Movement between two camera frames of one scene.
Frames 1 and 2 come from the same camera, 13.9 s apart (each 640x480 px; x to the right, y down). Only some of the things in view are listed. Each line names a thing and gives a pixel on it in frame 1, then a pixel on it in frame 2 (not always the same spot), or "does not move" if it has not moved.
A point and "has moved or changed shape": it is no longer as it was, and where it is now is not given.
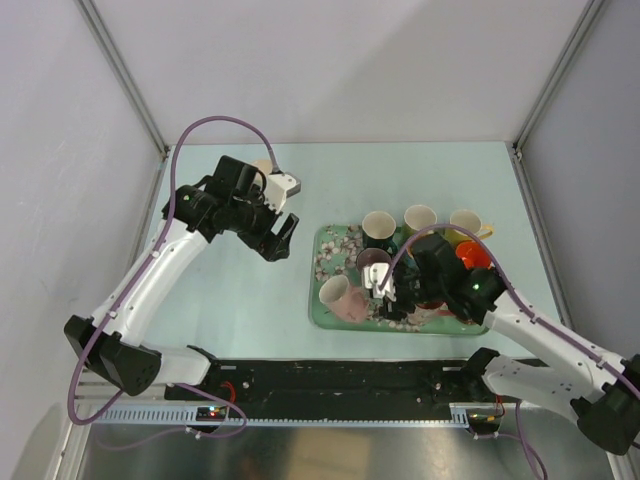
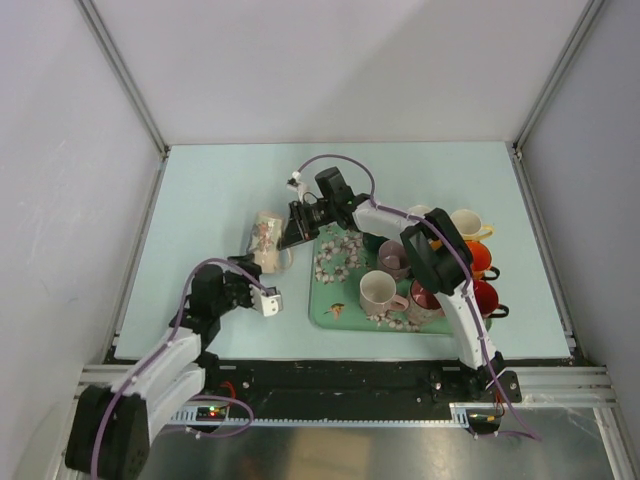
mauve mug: [372, 255] has moved or changed shape
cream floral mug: [264, 165] has moved or changed shape
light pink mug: [347, 302] has moved or changed shape
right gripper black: [391, 309] → [299, 227]
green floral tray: [333, 252] does not move
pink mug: [427, 310] does not move
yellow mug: [470, 221] does not move
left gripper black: [269, 245] → [245, 280]
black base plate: [332, 383] does not move
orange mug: [473, 254] does not move
